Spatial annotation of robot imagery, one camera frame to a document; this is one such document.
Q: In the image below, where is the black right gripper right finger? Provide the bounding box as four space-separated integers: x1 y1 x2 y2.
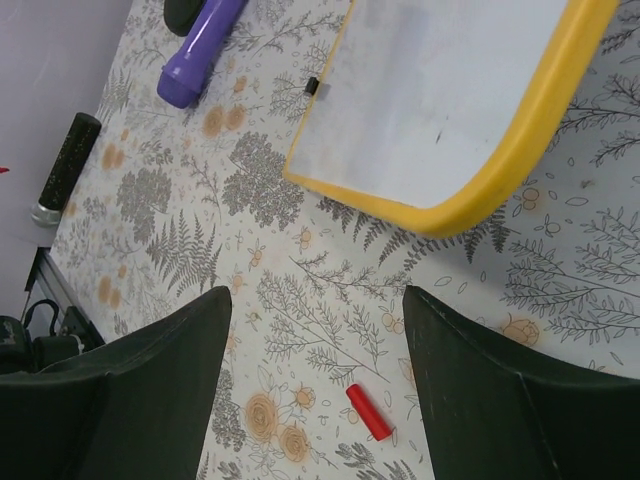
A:
403 286 639 479

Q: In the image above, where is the wire whiteboard stand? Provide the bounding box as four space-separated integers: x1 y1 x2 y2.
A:
304 77 330 99

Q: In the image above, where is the red marker cap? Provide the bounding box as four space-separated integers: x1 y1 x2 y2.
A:
346 384 392 441

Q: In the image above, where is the black flashlight silver head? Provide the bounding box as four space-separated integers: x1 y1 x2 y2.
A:
31 112 102 228

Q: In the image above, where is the yellow framed whiteboard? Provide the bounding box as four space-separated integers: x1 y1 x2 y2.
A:
283 1 618 238

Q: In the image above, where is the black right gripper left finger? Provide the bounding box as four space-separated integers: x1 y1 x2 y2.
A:
1 286 232 479

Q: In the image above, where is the floral table mat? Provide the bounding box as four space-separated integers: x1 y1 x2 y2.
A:
52 1 639 479

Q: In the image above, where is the aluminium frame rail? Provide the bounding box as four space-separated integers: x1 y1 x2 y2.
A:
21 247 105 350

